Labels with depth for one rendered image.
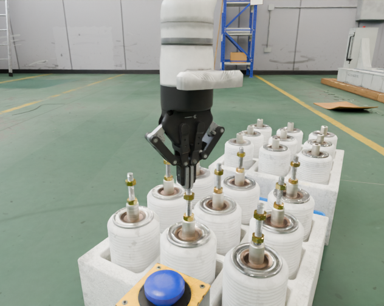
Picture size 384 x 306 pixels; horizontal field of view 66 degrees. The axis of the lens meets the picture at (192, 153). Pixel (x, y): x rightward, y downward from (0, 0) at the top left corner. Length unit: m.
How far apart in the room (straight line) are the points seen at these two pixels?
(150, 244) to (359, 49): 4.54
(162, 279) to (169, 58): 0.26
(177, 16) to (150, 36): 6.33
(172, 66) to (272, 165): 0.61
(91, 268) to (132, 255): 0.08
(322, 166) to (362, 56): 3.92
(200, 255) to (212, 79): 0.27
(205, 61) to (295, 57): 6.48
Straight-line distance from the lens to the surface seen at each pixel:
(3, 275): 0.95
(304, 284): 0.57
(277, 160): 0.93
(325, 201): 0.92
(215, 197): 0.58
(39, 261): 0.95
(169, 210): 0.62
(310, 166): 0.92
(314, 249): 0.65
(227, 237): 0.59
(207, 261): 0.51
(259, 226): 0.44
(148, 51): 6.73
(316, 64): 7.00
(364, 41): 4.87
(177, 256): 0.49
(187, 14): 0.39
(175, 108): 0.40
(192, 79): 0.35
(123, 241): 0.55
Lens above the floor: 0.55
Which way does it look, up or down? 20 degrees down
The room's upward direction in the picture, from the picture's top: straight up
